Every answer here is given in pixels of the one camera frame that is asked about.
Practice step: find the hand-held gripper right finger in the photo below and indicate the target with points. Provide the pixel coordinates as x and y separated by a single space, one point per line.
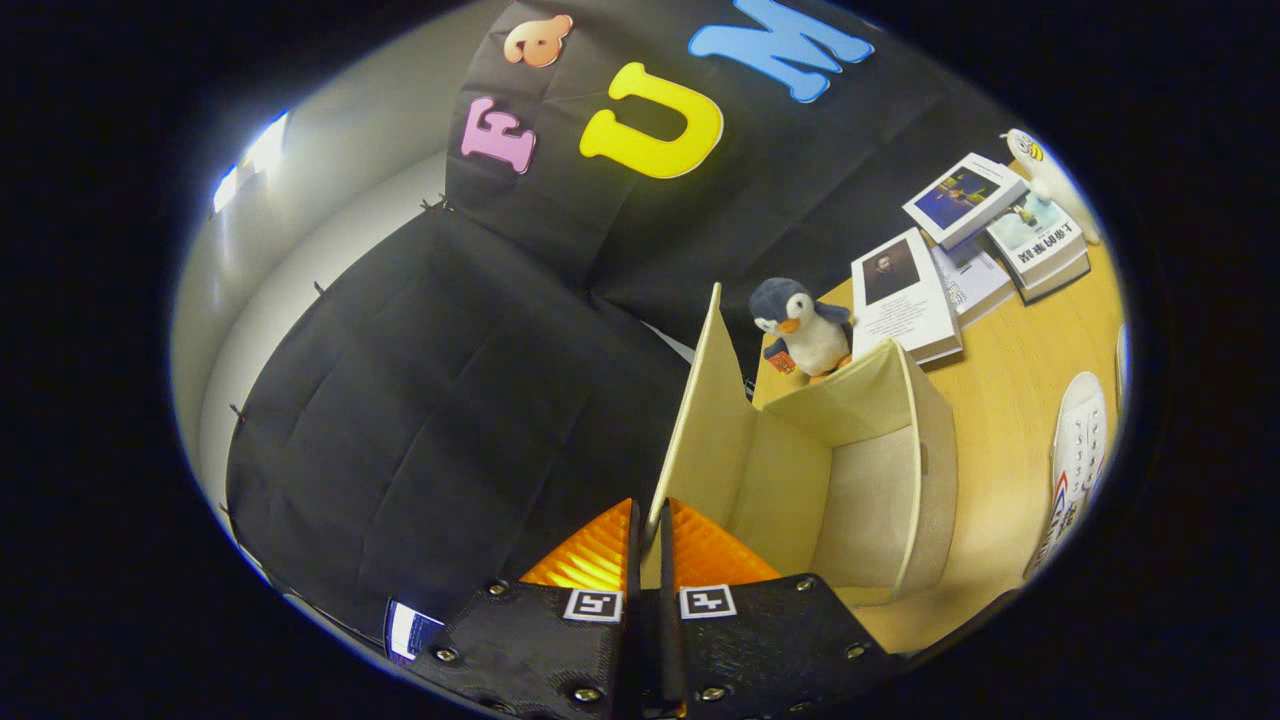
770 640

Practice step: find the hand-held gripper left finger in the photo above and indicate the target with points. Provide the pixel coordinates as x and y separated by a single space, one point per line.
540 650

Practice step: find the beige fabric storage box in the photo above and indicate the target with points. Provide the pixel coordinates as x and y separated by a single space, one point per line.
880 500

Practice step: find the blue and white object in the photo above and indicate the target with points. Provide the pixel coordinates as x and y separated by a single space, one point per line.
410 632

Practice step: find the grey penguin plush toy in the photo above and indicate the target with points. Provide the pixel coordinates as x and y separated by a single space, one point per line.
810 335

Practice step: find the white book with portrait cover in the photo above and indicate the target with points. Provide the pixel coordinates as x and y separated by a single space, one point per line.
905 300

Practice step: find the white book with text cover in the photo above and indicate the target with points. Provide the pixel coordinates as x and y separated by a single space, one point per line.
975 285

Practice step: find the thick grey book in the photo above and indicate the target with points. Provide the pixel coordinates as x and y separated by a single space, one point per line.
1060 282

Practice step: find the thick book with teal cover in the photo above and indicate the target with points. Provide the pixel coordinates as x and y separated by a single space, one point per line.
1035 235

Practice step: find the book with blue picture cover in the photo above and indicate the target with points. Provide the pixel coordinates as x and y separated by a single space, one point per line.
965 195

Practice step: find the white duck plush toy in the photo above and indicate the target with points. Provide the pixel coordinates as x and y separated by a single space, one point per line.
1055 185

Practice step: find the ceiling light panel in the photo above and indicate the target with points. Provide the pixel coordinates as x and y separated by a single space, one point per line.
255 160

